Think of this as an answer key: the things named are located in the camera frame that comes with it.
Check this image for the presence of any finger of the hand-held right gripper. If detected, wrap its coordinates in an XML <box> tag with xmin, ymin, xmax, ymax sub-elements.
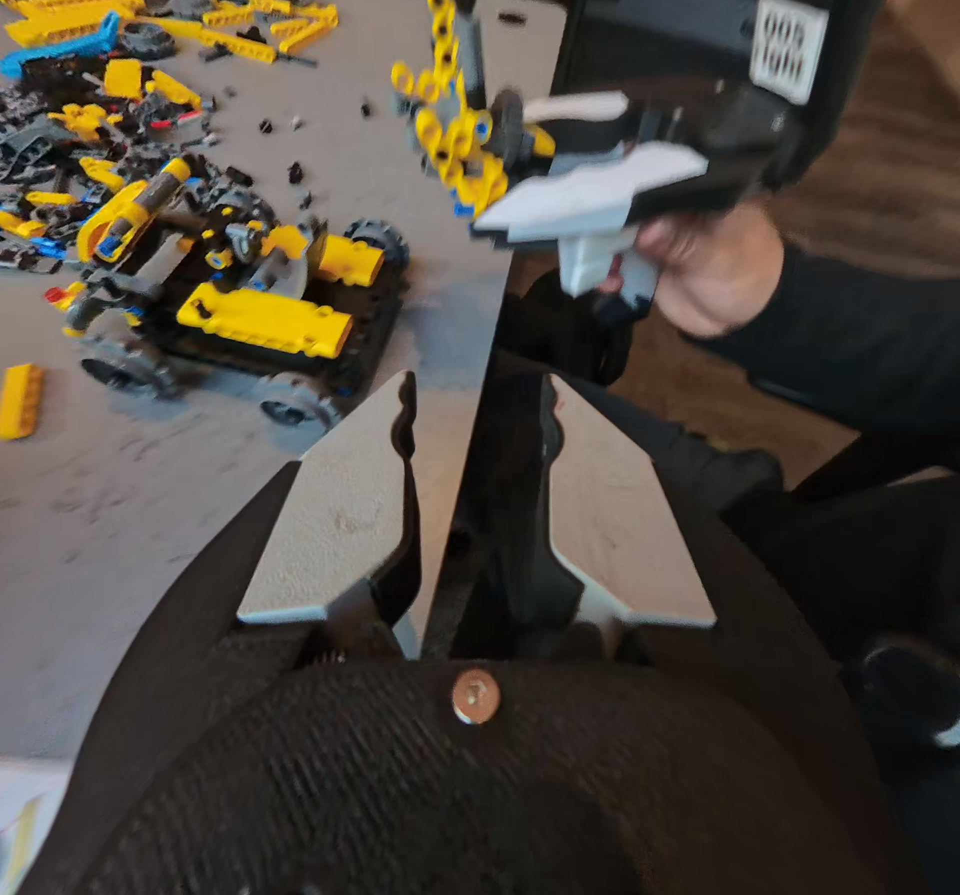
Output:
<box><xmin>471</xmin><ymin>141</ymin><xmax>711</xmax><ymax>245</ymax></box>
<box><xmin>519</xmin><ymin>91</ymin><xmax>631</xmax><ymax>125</ymax></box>

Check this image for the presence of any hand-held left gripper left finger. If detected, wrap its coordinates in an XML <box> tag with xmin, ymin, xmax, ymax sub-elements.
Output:
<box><xmin>236</xmin><ymin>370</ymin><xmax>423</xmax><ymax>626</ymax></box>

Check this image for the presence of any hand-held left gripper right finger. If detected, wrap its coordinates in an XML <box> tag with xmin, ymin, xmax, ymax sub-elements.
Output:
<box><xmin>540</xmin><ymin>373</ymin><xmax>719</xmax><ymax>630</ymax></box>

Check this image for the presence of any yellow grey toy excavator arm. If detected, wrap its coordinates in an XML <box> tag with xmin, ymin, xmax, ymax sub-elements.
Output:
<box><xmin>390</xmin><ymin>0</ymin><xmax>556</xmax><ymax>217</ymax></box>

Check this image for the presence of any yellow black toy vehicle chassis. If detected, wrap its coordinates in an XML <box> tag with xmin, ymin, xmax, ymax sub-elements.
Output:
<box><xmin>45</xmin><ymin>156</ymin><xmax>410</xmax><ymax>427</ymax></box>

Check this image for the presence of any person's right forearm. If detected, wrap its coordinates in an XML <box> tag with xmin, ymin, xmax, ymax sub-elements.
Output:
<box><xmin>686</xmin><ymin>242</ymin><xmax>960</xmax><ymax>435</ymax></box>

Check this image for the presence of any person's right hand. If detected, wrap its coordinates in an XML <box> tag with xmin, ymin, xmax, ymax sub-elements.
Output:
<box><xmin>636</xmin><ymin>201</ymin><xmax>786</xmax><ymax>339</ymax></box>

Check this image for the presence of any short yellow toy beam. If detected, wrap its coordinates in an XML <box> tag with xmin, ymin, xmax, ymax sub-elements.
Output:
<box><xmin>0</xmin><ymin>364</ymin><xmax>45</xmax><ymax>441</ymax></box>

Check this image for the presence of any group of long yellow beams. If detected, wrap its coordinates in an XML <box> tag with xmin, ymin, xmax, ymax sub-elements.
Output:
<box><xmin>0</xmin><ymin>0</ymin><xmax>339</xmax><ymax>65</ymax></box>

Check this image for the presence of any toy instruction booklet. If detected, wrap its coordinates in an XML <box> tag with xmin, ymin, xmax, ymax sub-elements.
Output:
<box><xmin>0</xmin><ymin>760</ymin><xmax>72</xmax><ymax>895</ymax></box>

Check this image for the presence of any grey round toy hub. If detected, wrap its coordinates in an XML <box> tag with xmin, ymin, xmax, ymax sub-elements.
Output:
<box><xmin>120</xmin><ymin>21</ymin><xmax>178</xmax><ymax>61</ymax></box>

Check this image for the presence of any pile of small toy parts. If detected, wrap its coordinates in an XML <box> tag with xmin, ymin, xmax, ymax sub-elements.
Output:
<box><xmin>0</xmin><ymin>47</ymin><xmax>249</xmax><ymax>274</ymax></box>

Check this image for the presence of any blue curved toy beam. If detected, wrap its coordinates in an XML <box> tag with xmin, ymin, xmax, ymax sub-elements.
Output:
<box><xmin>0</xmin><ymin>10</ymin><xmax>121</xmax><ymax>80</ymax></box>

